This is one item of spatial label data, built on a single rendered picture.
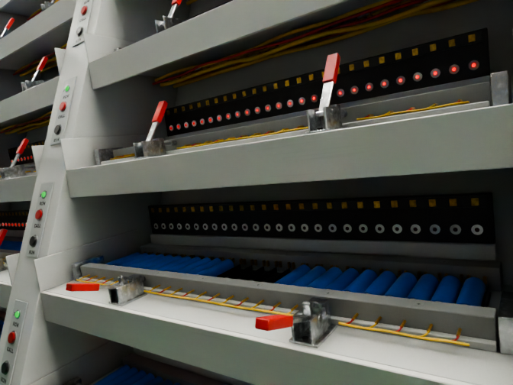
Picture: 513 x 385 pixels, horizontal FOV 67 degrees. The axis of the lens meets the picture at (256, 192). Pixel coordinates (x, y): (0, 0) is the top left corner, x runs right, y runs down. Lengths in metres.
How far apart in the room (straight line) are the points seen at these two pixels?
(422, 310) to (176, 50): 0.44
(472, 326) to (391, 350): 0.06
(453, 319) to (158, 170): 0.36
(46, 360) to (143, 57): 0.48
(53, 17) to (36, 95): 0.18
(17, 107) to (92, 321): 0.57
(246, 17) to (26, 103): 0.58
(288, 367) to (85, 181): 0.43
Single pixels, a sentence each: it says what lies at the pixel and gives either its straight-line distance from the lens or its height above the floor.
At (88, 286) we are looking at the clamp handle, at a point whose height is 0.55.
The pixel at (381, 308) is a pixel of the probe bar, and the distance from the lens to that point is 0.36.
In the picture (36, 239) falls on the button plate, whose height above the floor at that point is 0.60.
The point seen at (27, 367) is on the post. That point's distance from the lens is 0.70.
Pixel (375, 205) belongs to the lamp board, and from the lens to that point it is 0.48.
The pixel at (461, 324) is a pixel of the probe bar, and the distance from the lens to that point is 0.35.
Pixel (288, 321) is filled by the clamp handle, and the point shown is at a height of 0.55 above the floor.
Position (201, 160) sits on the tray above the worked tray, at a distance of 0.45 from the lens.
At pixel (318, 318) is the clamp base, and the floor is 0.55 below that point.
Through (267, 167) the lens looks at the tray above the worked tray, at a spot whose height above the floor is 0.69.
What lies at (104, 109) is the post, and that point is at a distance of 0.75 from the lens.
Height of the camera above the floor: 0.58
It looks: 12 degrees up
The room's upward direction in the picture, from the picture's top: 6 degrees clockwise
